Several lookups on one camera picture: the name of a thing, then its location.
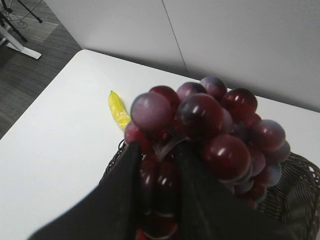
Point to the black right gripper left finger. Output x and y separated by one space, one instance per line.
109 212

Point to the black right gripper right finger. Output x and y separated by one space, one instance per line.
209 211

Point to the purple grape bunch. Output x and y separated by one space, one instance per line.
241 150

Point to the black wicker basket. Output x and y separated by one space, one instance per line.
293 202

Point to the yellow banana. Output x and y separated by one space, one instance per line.
118 111

